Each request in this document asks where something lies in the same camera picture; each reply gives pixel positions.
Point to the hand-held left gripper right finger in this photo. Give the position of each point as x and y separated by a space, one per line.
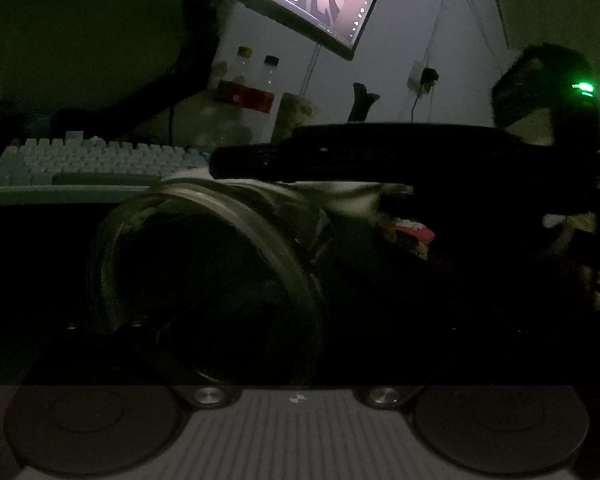
430 357

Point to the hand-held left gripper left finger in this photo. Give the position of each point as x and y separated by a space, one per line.
147 336

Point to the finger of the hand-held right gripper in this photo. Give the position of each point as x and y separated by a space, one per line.
270 162

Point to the clear glass jar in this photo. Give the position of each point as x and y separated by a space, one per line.
260 240

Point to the person's right hand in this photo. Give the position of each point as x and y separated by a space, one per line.
560 221

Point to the printed paper towel roll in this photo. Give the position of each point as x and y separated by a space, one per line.
291 115

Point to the black-capped clear bottle red label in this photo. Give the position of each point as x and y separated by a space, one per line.
266 87

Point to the yellow-capped clear bottle red label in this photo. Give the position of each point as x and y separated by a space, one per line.
234 80

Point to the black forked stand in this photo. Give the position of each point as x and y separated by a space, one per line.
362 102

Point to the white and grey keyboard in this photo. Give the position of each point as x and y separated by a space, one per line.
80 170

